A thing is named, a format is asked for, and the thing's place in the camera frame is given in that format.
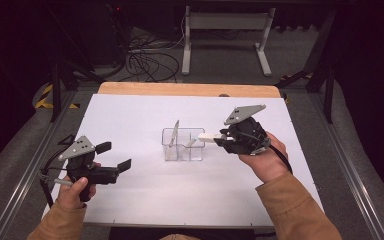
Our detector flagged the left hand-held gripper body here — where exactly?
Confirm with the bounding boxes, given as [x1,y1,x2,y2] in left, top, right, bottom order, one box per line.
[58,134,119,185]

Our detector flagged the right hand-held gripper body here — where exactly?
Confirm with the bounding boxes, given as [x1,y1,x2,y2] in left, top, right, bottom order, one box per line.
[223,104,271,156]

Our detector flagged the white marker pen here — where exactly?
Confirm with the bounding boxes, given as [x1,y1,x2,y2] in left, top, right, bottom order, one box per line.
[184,134,200,150]

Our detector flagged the clear acrylic organizer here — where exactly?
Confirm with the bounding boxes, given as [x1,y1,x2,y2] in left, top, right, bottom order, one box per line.
[161,126,206,163]

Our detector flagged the clear slim pen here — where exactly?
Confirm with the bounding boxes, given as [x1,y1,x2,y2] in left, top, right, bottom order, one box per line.
[168,119,181,149]

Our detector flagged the person's right hand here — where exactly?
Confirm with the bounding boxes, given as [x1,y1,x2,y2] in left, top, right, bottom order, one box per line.
[239,131,290,184]

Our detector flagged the person's left hand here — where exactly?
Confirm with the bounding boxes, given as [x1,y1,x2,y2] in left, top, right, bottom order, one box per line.
[57,175,98,209]

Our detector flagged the white table sheet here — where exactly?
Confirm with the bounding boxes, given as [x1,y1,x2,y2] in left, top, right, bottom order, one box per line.
[41,93,325,228]

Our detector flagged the yellow black hazard tape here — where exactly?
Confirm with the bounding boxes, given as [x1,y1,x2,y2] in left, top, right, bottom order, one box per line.
[34,83,81,110]

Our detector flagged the black metal stand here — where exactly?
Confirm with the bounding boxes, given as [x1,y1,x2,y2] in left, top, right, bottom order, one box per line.
[274,8,337,125]
[48,58,105,123]

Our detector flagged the person's lap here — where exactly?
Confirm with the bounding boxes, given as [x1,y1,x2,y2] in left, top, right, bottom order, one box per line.
[159,233,202,240]

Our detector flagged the white metal stand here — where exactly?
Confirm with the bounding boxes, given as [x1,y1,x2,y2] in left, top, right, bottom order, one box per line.
[181,4,277,78]

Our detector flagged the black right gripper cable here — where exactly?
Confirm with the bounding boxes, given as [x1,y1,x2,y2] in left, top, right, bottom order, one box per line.
[267,143,294,175]

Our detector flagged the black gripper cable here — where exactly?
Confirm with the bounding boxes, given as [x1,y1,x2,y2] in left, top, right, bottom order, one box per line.
[267,143,294,175]
[39,133,76,208]

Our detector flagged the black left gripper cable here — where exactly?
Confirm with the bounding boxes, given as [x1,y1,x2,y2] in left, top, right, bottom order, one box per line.
[39,133,76,208]

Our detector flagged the metal floor rail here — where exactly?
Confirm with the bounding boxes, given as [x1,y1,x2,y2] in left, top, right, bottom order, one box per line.
[307,92,384,240]
[0,90,79,240]

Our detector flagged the bundle of black floor cables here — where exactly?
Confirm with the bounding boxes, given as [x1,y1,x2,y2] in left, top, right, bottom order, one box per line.
[125,28,181,83]

